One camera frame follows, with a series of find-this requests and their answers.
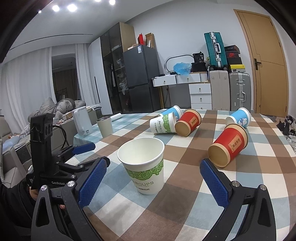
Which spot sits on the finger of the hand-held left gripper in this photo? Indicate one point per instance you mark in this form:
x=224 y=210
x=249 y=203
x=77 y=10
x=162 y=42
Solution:
x=84 y=148
x=81 y=168

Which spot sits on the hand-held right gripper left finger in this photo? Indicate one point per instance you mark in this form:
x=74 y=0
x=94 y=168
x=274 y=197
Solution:
x=91 y=185

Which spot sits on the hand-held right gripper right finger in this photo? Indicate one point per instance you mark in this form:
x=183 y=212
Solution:
x=215 y=185

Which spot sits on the white green-leaf paper cup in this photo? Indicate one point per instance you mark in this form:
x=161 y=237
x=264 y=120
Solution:
x=144 y=166
x=161 y=125

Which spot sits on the person's left forearm dark sleeve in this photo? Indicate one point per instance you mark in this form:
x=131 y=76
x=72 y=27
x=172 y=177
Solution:
x=16 y=204

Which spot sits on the red brown paper cup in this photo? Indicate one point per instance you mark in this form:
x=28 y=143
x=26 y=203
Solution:
x=229 y=144
x=189 y=121

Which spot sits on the blue white paper cup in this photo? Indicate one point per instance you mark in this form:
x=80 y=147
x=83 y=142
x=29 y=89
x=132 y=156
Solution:
x=174 y=112
x=239 y=117

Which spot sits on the person's left hand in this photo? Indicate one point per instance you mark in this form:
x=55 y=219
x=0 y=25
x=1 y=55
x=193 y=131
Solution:
x=33 y=195

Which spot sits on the white water pitcher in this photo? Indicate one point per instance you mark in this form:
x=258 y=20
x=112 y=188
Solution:
x=81 y=121

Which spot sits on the grey-green tumbler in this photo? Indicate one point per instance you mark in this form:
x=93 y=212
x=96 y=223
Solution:
x=104 y=127

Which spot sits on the beige sofa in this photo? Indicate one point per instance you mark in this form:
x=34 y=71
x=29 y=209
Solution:
x=11 y=160

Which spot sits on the checkered tablecloth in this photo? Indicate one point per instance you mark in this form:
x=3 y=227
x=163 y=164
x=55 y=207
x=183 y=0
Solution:
x=185 y=162

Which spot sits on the white paper roll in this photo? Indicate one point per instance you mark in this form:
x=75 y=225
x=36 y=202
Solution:
x=119 y=117

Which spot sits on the grey padded jacket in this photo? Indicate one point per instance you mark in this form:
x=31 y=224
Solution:
x=60 y=106

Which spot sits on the white curtain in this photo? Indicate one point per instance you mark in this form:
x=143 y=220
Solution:
x=27 y=78

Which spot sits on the white cabinet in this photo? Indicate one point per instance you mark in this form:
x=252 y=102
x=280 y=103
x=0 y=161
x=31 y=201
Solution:
x=99 y=74

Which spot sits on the dark glass wardrobe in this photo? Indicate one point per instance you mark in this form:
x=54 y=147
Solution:
x=115 y=67

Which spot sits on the dark grey refrigerator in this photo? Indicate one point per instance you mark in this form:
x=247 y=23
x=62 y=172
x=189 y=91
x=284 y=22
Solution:
x=140 y=78

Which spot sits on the white drawer unit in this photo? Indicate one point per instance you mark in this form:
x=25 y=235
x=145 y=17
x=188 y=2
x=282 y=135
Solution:
x=200 y=96

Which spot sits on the pile of shoes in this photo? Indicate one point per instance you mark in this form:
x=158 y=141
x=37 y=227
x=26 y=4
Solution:
x=288 y=129

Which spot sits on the beige suitcase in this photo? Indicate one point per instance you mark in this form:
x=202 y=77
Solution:
x=219 y=90

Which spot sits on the silver suitcase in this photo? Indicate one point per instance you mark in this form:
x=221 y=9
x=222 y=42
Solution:
x=240 y=91

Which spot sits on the white desk with drawers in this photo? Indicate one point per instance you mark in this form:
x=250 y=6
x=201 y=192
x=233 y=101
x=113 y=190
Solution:
x=175 y=79

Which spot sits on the yellow black shoe box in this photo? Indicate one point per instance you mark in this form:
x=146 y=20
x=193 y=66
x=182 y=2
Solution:
x=236 y=68

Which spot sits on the blue plastic bag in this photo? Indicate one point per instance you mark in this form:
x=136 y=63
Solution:
x=181 y=68

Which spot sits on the black bag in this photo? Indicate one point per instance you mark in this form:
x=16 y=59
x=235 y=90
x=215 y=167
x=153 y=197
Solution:
x=198 y=62

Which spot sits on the brown cardboard box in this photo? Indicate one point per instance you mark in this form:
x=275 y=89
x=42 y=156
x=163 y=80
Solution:
x=149 y=41

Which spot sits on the red black shoe box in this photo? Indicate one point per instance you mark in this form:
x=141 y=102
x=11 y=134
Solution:
x=232 y=55

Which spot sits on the teal suitcase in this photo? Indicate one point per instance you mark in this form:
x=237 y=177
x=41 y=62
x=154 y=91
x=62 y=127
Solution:
x=215 y=52

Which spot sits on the wooden door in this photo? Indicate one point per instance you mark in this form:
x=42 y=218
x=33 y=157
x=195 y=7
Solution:
x=266 y=58

